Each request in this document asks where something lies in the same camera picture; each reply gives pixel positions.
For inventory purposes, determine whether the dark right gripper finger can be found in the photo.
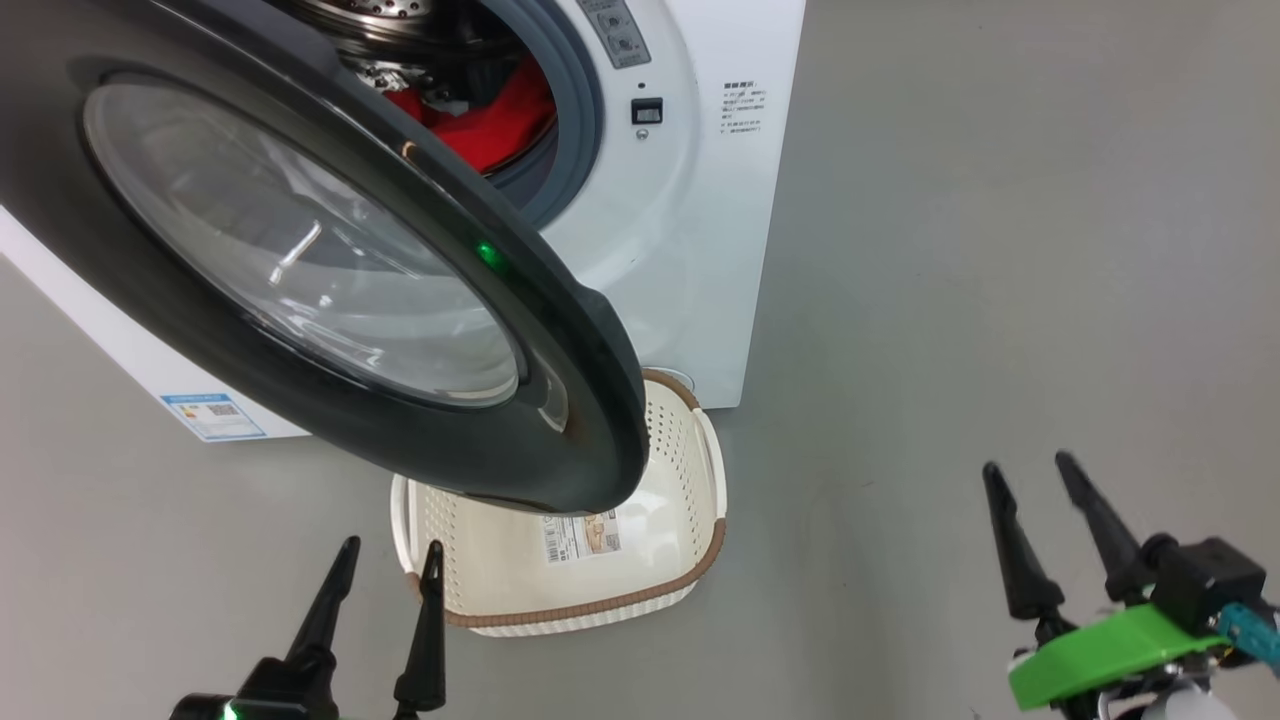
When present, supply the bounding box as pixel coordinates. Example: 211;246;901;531
983;462;1076;646
1056;451;1151;606

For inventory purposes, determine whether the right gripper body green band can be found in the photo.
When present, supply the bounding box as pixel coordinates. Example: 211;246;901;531
1008;603;1233;720

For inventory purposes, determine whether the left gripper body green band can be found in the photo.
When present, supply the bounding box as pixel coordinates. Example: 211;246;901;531
168;655;346;720

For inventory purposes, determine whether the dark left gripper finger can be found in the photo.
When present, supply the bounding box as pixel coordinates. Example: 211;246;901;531
285;536;361;691
393;541;447;713

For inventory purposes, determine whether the dark grey round glass door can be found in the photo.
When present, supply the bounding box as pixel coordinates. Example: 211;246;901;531
0;0;651;515

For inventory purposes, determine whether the red jersey with number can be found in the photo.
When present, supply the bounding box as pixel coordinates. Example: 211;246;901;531
428;55;557;176

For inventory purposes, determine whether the cream perforated basket brown rim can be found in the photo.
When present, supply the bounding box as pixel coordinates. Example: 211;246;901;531
390;368;728;638

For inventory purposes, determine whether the paper barcode label in basket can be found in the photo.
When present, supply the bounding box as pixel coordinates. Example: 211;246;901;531
542;510;621;564

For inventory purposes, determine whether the white front-load washing machine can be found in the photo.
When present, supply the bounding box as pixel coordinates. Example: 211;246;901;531
0;0;807;443

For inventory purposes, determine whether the grey rubber door seal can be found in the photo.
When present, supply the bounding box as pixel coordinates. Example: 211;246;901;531
480;0;606;231

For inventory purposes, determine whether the steel washing drum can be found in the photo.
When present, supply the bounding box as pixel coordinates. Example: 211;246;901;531
290;0;521;111

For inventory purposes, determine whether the blue energy label sticker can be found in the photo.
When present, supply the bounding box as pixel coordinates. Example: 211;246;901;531
160;393;268;443

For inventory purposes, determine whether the right cable with teal connector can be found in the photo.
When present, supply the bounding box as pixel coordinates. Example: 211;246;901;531
1218;600;1280;669

